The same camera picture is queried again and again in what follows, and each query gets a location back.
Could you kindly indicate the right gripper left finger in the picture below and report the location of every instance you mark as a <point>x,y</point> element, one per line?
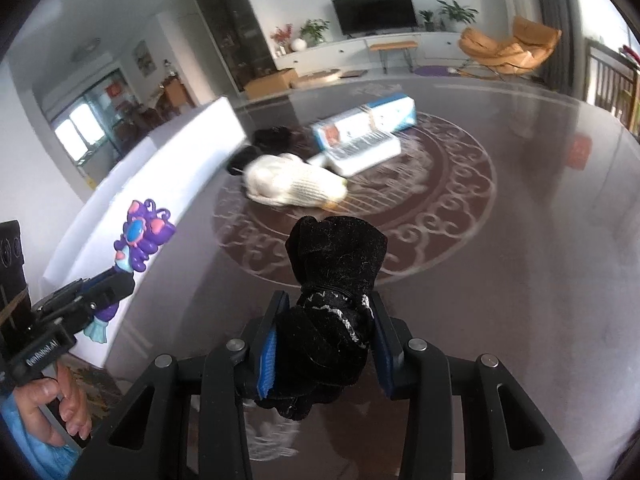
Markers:
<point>184,419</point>

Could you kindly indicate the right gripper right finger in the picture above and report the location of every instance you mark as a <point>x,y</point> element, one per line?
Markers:
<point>505,435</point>

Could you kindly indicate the purple toy figure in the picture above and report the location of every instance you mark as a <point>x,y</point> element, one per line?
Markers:
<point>146,228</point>

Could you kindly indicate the blue white medicine box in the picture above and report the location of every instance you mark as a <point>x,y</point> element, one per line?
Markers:
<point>387,115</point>

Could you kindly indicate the white cardboard sorting box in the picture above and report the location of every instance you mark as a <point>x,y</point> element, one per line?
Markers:
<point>172,166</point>

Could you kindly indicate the patterned floor rug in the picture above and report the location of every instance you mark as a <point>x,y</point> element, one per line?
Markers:
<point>102,389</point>

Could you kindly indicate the black fuzzy cloth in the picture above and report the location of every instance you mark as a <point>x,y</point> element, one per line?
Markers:
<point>268,141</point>

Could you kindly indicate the brown cardboard carton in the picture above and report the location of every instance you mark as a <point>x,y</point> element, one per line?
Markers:
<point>269,85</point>

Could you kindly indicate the white text-printed box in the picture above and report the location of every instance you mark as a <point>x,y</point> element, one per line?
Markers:
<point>358,154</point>

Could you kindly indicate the red flower vase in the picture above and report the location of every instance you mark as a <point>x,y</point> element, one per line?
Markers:
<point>282,37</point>

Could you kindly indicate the dark glass display cabinet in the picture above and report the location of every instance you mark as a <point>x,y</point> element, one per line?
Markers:
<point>239,39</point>

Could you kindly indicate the dark wooden chair right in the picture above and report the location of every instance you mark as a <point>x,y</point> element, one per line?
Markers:
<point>612,83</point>

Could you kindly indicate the green potted plant left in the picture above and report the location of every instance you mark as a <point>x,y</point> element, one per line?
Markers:
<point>313,30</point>

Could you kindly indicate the green potted plant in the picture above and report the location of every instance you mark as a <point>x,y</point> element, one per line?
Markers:
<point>450,16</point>
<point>313,30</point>

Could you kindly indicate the white low tv cabinet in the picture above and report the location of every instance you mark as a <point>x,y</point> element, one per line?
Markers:
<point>403,51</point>

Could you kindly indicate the orange lounge chair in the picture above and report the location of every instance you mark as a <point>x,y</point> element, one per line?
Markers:
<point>529,46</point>

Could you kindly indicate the green potted plant right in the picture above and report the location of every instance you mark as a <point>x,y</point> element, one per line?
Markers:
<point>450,16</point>

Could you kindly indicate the grey curtain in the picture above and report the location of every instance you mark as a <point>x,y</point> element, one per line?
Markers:
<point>564,71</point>

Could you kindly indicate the black flat television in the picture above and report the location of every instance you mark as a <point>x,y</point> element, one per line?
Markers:
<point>362,16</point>

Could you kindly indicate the framed wall picture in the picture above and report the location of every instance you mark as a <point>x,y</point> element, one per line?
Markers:
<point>143,58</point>

